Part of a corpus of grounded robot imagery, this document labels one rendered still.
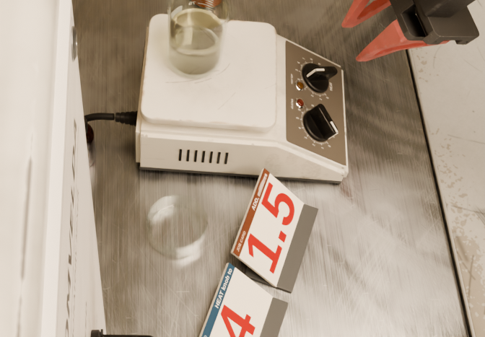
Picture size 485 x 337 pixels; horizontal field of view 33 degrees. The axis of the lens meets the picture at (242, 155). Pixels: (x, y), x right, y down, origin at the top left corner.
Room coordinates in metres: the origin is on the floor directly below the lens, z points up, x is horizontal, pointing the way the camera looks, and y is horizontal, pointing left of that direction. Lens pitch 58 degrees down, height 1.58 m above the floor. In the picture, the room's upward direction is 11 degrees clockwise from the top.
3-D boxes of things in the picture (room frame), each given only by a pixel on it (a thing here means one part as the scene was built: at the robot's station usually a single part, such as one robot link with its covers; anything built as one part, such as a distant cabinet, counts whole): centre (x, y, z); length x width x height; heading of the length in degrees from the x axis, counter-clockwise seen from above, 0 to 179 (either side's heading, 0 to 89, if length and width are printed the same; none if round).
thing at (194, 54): (0.47, 0.06, 1.02); 0.06 x 0.05 x 0.08; 89
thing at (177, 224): (0.34, 0.05, 0.91); 0.06 x 0.06 x 0.02
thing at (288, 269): (0.35, -0.04, 0.92); 0.09 x 0.06 x 0.04; 171
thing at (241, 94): (0.46, 0.04, 0.98); 0.12 x 0.12 x 0.01; 8
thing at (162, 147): (0.46, 0.02, 0.94); 0.22 x 0.13 x 0.08; 98
